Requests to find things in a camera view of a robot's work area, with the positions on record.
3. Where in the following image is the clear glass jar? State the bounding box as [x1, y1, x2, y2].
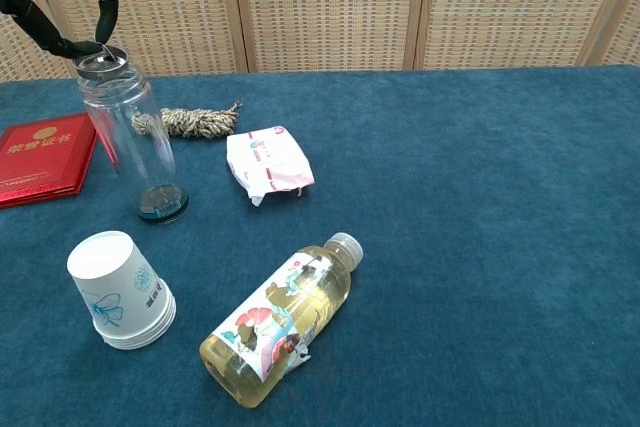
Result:
[77, 66, 192, 225]

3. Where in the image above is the white paper cup stack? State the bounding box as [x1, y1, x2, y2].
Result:
[66, 230, 178, 352]

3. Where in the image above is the red certificate book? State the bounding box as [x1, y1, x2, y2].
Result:
[0, 111, 122, 211]

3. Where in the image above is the white tissue packet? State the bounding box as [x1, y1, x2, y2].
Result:
[225, 125, 316, 207]

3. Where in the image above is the woven wooden folding screen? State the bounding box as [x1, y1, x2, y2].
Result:
[0, 0, 640, 83]

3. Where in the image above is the yellow tea plastic bottle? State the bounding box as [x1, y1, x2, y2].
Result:
[198, 231, 365, 409]

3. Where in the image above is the blue velvet tablecloth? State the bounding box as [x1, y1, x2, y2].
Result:
[0, 64, 640, 427]

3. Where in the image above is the beige twisted rope bundle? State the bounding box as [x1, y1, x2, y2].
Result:
[130, 100, 245, 140]

